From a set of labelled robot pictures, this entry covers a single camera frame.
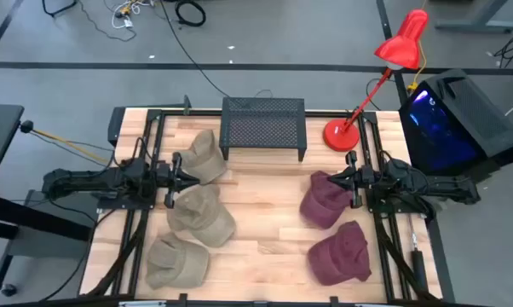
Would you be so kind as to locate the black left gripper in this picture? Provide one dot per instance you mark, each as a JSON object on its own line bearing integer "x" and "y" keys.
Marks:
{"x": 176, "y": 179}

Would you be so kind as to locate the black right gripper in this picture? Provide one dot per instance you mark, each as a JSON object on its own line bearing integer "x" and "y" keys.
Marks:
{"x": 353, "y": 179}

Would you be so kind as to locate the beige baseball cap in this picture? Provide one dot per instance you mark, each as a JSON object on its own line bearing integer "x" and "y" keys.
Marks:
{"x": 175, "y": 262}
{"x": 201, "y": 217}
{"x": 203, "y": 158}

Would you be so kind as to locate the maroon baseball cap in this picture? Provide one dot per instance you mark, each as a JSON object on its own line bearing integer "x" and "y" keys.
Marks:
{"x": 339, "y": 256}
{"x": 322, "y": 204}

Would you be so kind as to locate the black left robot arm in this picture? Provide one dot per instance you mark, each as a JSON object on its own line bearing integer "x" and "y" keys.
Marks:
{"x": 90, "y": 181}

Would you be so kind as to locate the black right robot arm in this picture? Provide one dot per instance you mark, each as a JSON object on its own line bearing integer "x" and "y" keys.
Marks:
{"x": 431, "y": 187}

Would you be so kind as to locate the red desk lamp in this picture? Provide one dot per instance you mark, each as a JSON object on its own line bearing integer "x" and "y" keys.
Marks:
{"x": 341, "y": 136}

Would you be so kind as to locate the black perforated metal shelf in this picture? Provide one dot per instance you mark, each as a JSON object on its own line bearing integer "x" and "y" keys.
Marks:
{"x": 263, "y": 128}

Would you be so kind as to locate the silver aluminium bar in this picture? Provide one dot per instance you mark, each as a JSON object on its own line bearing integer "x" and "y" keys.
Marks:
{"x": 141, "y": 304}

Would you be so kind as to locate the black computer tower blue light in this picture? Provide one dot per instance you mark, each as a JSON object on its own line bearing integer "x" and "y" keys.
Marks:
{"x": 474, "y": 111}

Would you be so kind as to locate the black side desk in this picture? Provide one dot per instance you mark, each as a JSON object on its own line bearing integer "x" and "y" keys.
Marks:
{"x": 1, "y": 140}

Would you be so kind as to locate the grey metal desk leg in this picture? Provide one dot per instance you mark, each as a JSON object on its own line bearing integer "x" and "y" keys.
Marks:
{"x": 474, "y": 24}

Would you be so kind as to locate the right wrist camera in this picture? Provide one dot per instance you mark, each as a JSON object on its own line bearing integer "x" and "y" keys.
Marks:
{"x": 366, "y": 175}

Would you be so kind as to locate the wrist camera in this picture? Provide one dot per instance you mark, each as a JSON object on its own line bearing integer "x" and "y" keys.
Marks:
{"x": 366, "y": 175}
{"x": 163, "y": 175}

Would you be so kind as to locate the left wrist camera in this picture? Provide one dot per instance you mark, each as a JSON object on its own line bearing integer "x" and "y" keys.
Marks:
{"x": 163, "y": 175}

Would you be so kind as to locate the black aluminium rig frame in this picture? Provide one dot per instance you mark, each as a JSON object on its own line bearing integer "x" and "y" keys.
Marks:
{"x": 197, "y": 113}

